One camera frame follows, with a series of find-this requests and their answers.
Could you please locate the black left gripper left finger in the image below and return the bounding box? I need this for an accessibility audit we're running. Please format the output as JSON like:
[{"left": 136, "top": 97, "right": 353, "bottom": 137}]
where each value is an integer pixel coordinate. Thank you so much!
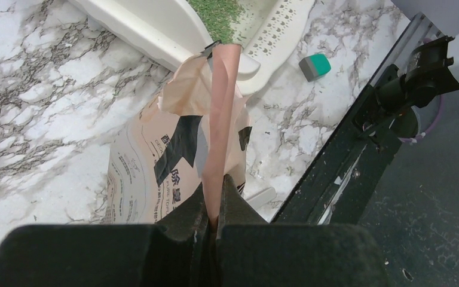
[{"left": 0, "top": 189, "right": 210, "bottom": 286}]

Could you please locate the white plastic litter box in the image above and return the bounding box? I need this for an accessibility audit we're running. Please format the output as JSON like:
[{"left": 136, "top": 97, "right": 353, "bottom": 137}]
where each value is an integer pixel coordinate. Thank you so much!
[{"left": 72, "top": 1, "right": 314, "bottom": 95}]

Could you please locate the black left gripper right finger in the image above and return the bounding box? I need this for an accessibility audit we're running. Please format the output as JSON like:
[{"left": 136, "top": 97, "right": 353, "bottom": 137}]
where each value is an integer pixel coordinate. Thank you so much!
[{"left": 216, "top": 175, "right": 390, "bottom": 286}]

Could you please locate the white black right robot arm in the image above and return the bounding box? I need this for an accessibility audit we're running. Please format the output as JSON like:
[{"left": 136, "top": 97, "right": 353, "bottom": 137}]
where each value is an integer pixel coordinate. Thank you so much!
[{"left": 377, "top": 34, "right": 459, "bottom": 114}]

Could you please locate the orange cat litter bag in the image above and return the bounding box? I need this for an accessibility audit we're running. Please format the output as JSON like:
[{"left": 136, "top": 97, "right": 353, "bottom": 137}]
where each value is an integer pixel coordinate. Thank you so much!
[{"left": 102, "top": 42, "right": 252, "bottom": 224}]

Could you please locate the black metal base rail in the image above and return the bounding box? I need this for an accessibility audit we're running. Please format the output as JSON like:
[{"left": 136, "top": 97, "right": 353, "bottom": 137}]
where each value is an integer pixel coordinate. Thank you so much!
[{"left": 272, "top": 64, "right": 420, "bottom": 225}]

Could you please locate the small green box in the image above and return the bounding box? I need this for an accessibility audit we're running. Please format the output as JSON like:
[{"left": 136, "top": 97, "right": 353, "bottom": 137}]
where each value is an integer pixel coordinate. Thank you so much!
[{"left": 299, "top": 54, "right": 331, "bottom": 82}]

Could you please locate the grey bag sealing clip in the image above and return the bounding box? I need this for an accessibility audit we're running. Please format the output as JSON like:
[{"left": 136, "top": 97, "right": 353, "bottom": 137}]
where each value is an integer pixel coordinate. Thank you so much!
[{"left": 244, "top": 187, "right": 277, "bottom": 209}]

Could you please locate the green cat litter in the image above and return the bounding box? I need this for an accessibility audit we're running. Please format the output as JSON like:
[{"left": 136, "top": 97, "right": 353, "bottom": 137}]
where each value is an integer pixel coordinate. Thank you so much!
[{"left": 187, "top": 0, "right": 244, "bottom": 44}]

